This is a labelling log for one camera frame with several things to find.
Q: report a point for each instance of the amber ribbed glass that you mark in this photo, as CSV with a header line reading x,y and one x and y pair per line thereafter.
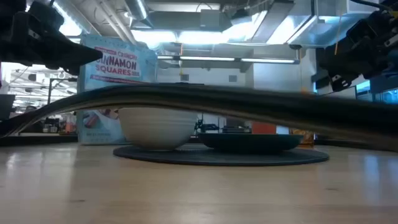
x,y
306,138

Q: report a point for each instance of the hanging light bar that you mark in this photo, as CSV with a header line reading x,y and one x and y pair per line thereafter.
x,y
205,58

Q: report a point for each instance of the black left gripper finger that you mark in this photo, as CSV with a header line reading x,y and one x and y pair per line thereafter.
x,y
71,56

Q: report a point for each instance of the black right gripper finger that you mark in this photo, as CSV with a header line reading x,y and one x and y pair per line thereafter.
x,y
337,56

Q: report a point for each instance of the teal plate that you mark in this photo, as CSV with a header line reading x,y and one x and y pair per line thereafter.
x,y
248,143

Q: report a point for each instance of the dark round placemat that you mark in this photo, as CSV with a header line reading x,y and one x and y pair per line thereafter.
x,y
217,158

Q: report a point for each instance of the blue cinnamon squares cereal box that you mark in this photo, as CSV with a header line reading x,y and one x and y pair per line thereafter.
x,y
118,65

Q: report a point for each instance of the white ceramic bowl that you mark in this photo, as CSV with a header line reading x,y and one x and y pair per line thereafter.
x,y
155,130

